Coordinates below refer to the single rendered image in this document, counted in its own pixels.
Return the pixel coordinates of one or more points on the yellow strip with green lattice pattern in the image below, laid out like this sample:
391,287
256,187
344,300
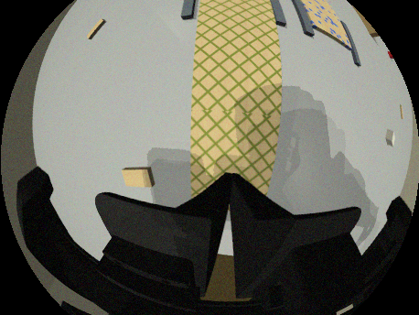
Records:
236,93

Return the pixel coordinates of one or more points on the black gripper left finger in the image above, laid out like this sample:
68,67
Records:
192,230

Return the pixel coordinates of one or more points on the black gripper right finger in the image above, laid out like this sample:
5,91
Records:
263,233

